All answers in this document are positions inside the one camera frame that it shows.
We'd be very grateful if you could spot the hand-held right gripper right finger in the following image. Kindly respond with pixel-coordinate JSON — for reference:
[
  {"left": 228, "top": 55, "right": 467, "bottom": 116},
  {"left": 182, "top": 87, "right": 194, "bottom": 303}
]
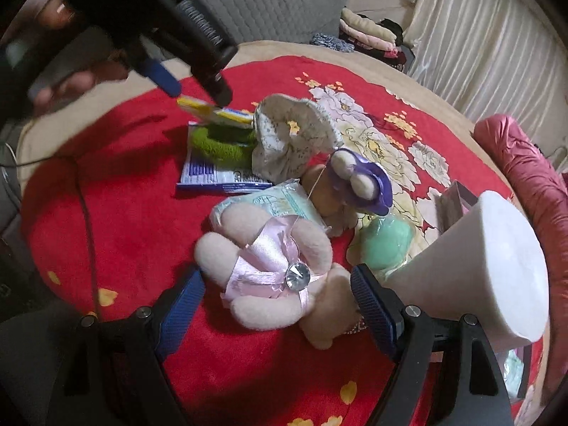
[{"left": 350, "top": 264, "right": 515, "bottom": 426}]

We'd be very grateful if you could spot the green soft ball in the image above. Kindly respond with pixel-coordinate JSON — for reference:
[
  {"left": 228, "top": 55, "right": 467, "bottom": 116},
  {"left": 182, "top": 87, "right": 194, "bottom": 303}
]
[{"left": 348, "top": 215, "right": 420, "bottom": 276}]

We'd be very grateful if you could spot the white curtain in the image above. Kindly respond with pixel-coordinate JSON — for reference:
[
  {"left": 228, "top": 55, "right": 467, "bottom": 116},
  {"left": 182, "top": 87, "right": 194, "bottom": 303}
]
[{"left": 402, "top": 0, "right": 568, "bottom": 120}]

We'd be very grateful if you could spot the red floral blanket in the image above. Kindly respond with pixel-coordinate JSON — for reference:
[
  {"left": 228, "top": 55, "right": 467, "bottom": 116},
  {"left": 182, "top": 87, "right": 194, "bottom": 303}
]
[{"left": 20, "top": 55, "right": 546, "bottom": 426}]

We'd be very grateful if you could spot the pale green tissue pack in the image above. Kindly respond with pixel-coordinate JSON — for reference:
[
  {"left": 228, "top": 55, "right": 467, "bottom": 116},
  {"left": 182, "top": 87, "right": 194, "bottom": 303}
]
[{"left": 208, "top": 177, "right": 331, "bottom": 236}]

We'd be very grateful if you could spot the tan bed sheet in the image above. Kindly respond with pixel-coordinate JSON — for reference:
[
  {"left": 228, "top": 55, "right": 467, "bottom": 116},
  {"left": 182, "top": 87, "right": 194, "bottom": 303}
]
[{"left": 18, "top": 40, "right": 515, "bottom": 196}]

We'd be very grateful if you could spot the grey quilted headboard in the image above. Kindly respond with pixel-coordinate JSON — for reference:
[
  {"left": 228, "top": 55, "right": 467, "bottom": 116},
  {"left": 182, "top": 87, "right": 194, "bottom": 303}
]
[{"left": 177, "top": 0, "right": 344, "bottom": 45}]

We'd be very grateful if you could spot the brown tray box pink inside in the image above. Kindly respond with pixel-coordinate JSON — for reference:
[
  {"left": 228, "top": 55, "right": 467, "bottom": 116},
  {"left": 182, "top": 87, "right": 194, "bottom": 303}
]
[{"left": 437, "top": 180, "right": 533, "bottom": 402}]

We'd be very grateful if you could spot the small bear with purple hat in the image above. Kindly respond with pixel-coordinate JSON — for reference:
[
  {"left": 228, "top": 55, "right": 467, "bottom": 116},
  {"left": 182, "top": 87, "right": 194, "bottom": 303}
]
[{"left": 302, "top": 148, "right": 393, "bottom": 238}]

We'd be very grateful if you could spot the pink quilt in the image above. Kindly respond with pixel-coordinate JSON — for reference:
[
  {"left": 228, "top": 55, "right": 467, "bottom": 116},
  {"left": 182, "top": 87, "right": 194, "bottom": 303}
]
[{"left": 473, "top": 114, "right": 568, "bottom": 391}]

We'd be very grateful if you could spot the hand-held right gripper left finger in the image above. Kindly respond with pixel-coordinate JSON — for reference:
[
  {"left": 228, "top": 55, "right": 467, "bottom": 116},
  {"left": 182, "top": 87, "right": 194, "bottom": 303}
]
[{"left": 49, "top": 268, "right": 207, "bottom": 426}]

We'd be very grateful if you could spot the green fuzzy hair ring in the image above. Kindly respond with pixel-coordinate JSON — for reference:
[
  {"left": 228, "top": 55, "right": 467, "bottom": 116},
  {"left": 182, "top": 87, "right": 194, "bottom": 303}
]
[{"left": 190, "top": 124, "right": 259, "bottom": 170}]

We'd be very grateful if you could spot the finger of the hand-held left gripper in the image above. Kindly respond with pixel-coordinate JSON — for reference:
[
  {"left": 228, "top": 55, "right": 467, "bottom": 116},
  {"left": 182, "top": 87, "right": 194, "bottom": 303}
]
[
  {"left": 128, "top": 49, "right": 181, "bottom": 97},
  {"left": 171, "top": 0, "right": 240, "bottom": 105}
]

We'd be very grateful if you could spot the yellow box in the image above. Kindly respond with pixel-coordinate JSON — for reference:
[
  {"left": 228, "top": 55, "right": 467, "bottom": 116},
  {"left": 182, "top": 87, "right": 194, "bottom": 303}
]
[{"left": 176, "top": 95, "right": 255, "bottom": 129}]

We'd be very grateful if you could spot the person's left hand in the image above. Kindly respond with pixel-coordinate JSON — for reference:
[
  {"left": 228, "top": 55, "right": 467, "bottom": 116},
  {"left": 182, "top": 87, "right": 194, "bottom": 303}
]
[{"left": 29, "top": 0, "right": 129, "bottom": 118}]

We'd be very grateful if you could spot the blue and white packet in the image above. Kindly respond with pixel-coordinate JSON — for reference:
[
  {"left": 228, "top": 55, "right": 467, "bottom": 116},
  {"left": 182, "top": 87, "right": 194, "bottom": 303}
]
[{"left": 176, "top": 122, "right": 273, "bottom": 194}]

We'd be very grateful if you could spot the black cable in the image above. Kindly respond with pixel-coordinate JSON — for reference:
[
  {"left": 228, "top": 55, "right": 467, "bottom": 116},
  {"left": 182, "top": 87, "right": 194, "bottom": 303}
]
[{"left": 0, "top": 142, "right": 100, "bottom": 320}]

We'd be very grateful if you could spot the stack of folded clothes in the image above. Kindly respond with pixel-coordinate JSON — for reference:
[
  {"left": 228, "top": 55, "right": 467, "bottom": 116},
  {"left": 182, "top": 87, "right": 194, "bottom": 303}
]
[{"left": 339, "top": 7, "right": 415, "bottom": 72}]

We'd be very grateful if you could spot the blue knitted cloth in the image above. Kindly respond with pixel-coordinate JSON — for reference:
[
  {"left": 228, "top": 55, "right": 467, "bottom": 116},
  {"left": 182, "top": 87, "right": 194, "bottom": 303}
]
[{"left": 309, "top": 33, "right": 356, "bottom": 54}]

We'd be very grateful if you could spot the pink bear with satin bow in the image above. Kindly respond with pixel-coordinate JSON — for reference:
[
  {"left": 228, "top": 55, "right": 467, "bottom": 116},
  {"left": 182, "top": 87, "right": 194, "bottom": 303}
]
[{"left": 194, "top": 214, "right": 367, "bottom": 350}]

